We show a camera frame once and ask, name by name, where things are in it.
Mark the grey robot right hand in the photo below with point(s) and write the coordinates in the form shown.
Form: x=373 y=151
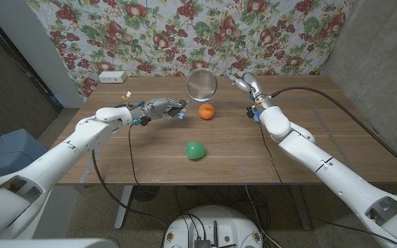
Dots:
x=252 y=84

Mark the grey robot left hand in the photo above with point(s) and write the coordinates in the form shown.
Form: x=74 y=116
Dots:
x=157 y=108

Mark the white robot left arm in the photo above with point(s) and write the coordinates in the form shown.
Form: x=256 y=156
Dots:
x=57 y=162

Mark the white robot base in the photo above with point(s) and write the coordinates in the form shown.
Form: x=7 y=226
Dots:
x=215 y=224

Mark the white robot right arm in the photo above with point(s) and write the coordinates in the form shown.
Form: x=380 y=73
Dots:
x=329 y=172

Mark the orange ball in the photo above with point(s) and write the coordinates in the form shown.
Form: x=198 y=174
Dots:
x=206 y=111

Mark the green ball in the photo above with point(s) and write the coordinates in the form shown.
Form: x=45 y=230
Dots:
x=195 y=150

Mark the white power strip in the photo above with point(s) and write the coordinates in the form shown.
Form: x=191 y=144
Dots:
x=112 y=76

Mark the floral fruit print backdrop cloth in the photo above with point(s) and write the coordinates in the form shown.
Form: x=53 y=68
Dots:
x=191 y=41

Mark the black round floor fan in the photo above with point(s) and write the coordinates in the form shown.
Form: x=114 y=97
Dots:
x=145 y=193

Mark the white table leg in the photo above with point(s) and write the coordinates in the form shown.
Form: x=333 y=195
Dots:
x=122 y=210

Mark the grey table leg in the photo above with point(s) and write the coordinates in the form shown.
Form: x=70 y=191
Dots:
x=301 y=210

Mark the white floor panel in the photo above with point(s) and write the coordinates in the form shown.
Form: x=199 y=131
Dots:
x=60 y=210

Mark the blue-grey storage bin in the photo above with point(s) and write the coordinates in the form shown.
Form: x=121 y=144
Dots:
x=9 y=151

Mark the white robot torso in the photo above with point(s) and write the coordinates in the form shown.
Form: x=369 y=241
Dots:
x=47 y=244

